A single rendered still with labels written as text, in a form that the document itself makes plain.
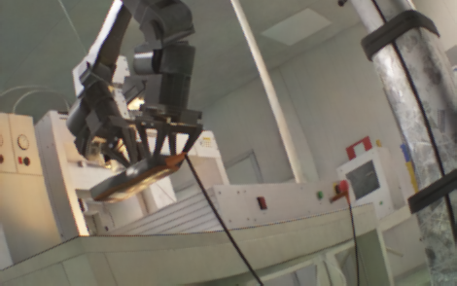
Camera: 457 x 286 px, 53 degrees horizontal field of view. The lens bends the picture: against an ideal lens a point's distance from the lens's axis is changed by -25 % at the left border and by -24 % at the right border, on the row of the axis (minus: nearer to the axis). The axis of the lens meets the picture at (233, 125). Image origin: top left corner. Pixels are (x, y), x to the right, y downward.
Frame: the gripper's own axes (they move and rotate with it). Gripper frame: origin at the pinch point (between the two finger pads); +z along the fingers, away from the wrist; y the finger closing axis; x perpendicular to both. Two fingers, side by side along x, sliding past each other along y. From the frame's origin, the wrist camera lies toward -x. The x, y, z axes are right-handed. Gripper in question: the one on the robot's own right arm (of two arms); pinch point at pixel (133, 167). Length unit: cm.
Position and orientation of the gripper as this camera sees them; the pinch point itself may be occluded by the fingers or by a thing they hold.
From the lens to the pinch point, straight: 104.3
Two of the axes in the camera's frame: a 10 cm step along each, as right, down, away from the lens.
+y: -5.3, -0.9, -8.5
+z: 5.1, 7.6, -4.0
